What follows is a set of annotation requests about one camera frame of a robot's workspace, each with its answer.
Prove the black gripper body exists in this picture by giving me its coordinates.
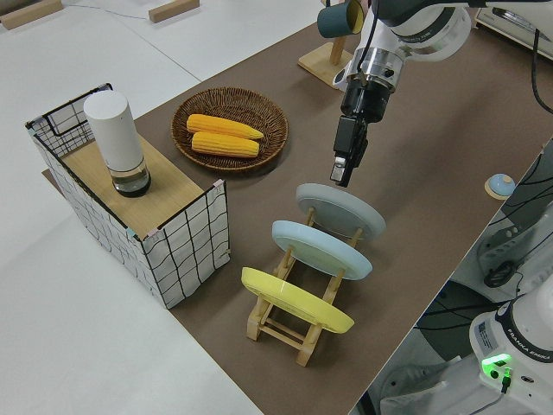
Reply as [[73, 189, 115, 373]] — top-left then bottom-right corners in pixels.
[[334, 80, 397, 155]]

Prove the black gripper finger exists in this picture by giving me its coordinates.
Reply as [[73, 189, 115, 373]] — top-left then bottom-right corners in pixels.
[[344, 137, 370, 188], [329, 154, 349, 183]]

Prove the gray plate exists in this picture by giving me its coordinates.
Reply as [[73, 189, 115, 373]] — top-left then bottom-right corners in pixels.
[[295, 182, 387, 240]]

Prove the light blue plate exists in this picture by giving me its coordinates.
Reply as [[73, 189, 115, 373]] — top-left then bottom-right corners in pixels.
[[270, 220, 374, 281]]

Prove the yellow plate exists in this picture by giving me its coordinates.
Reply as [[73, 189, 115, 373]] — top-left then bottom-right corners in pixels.
[[240, 266, 356, 335]]

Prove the wooden plate rack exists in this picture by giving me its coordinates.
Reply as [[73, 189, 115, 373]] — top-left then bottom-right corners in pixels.
[[245, 206, 364, 367]]

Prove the wooden mug tree stand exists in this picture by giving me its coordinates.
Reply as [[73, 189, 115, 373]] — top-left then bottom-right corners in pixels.
[[296, 0, 358, 87]]

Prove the brown table mat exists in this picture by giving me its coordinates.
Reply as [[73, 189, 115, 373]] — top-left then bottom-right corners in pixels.
[[41, 16, 553, 415]]

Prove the teal mug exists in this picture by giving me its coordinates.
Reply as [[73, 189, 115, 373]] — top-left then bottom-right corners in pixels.
[[316, 0, 365, 39]]

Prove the yellow corn cob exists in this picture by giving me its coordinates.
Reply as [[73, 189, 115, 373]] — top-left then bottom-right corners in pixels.
[[190, 131, 260, 158], [186, 113, 264, 141]]

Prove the woven wicker basket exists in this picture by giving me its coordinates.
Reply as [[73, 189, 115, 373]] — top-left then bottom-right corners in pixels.
[[171, 86, 289, 170]]

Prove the blue call bell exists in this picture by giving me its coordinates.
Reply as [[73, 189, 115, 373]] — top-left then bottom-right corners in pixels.
[[484, 173, 515, 201]]

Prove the white toaster oven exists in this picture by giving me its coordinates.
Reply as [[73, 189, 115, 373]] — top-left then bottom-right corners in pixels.
[[473, 4, 553, 61]]

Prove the wooden shelf board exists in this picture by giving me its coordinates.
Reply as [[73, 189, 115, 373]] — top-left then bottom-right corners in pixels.
[[60, 136, 204, 239]]

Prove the wooden block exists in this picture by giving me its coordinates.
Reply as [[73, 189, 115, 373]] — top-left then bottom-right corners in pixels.
[[0, 0, 64, 30], [148, 0, 200, 23]]

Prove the white cylindrical bottle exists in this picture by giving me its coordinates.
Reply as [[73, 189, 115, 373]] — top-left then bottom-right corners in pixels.
[[83, 89, 153, 199]]

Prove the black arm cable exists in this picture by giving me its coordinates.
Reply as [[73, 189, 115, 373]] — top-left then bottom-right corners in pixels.
[[530, 23, 553, 113]]

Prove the black wire grid basket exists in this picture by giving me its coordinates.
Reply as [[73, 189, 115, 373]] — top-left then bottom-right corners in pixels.
[[24, 82, 231, 310]]

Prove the black cable connector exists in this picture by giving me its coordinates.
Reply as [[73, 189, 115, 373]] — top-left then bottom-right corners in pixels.
[[483, 260, 516, 289]]

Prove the thin blue wire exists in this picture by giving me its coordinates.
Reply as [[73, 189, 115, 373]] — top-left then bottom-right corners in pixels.
[[64, 0, 149, 21]]

